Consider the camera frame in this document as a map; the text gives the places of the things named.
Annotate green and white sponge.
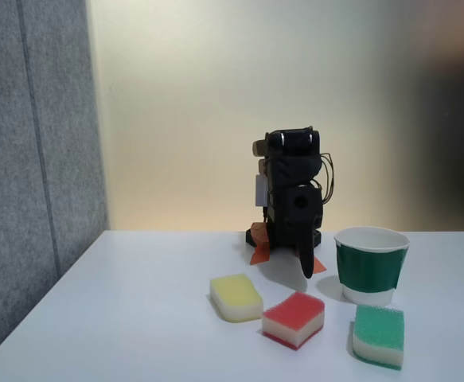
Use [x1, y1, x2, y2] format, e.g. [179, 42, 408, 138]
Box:
[352, 304, 406, 371]

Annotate white green paper cup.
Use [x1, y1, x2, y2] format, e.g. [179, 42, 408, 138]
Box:
[333, 226, 411, 307]

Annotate grey felt wall panel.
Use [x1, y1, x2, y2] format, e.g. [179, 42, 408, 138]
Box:
[0, 0, 110, 361]

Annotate yellow and white sponge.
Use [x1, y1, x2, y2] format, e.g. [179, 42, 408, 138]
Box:
[209, 273, 264, 324]

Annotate red and white sponge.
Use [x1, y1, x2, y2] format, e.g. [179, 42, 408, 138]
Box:
[261, 291, 326, 351]

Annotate white controller box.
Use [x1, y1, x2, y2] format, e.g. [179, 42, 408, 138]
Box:
[254, 173, 271, 208]

